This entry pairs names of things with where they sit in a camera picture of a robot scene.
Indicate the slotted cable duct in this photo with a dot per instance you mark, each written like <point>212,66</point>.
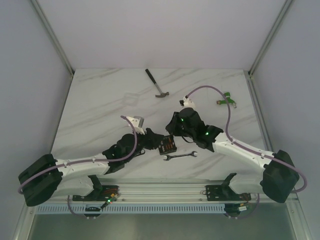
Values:
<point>136,208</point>

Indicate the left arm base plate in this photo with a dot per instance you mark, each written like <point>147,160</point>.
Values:
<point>105,192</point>

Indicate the clear fuse box lid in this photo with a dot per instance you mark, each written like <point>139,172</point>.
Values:
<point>130,99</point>

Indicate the steel open-end wrench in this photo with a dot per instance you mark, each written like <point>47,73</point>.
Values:
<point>168,157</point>

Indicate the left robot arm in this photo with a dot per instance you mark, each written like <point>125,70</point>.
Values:
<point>49,177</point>

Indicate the black fuse box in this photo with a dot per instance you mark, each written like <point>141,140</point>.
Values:
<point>167,145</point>

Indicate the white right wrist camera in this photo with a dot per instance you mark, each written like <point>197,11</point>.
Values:
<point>187,103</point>

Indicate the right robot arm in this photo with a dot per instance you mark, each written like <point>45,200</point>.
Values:
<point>270,173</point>

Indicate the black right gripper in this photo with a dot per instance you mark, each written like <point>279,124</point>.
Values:
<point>172,127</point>

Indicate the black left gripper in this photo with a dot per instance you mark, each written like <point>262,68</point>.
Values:
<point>153,139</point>

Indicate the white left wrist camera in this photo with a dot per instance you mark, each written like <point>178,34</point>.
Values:
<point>137,122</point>

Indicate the claw hammer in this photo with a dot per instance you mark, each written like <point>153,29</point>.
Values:
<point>161,93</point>

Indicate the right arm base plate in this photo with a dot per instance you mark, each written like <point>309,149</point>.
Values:
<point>224,193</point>

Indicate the aluminium frame rail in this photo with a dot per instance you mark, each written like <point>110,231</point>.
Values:
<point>52,36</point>

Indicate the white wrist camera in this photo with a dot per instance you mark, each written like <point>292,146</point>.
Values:
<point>187,103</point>
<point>137,122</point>

